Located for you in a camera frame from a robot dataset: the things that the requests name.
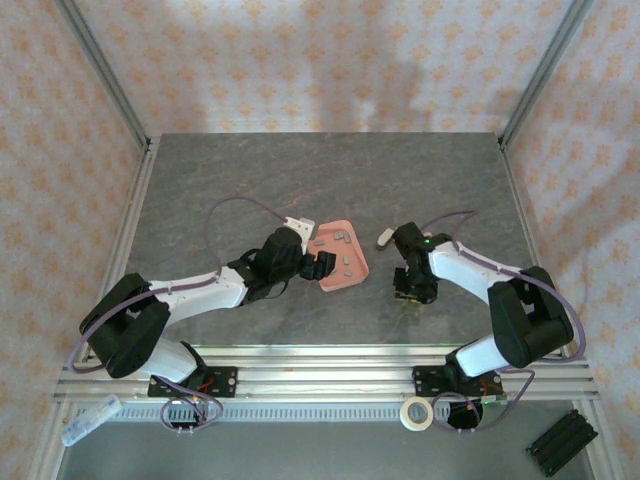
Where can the aluminium frame post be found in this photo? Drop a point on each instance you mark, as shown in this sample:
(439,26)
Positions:
(107,75)
(541,75)

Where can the clear plastic packet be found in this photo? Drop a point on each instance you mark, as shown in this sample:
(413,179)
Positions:
(90,420)

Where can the pink plastic tray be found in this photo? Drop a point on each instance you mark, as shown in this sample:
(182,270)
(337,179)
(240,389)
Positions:
(357,250)

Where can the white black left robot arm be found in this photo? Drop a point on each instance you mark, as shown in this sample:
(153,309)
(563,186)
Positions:
(200,295)

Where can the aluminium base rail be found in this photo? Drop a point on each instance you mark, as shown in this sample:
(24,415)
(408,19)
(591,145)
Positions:
(320,380)

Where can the short black extrusion bar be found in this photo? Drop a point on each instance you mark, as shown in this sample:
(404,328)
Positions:
(562,442)

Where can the white masking tape roll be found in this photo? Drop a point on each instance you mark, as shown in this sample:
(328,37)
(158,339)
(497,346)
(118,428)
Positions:
(409,414)

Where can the aluminium side rail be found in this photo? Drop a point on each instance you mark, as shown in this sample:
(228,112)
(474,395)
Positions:
(532,240)
(125,240)

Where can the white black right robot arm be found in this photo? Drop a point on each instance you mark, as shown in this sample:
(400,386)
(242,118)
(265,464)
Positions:
(465,270)

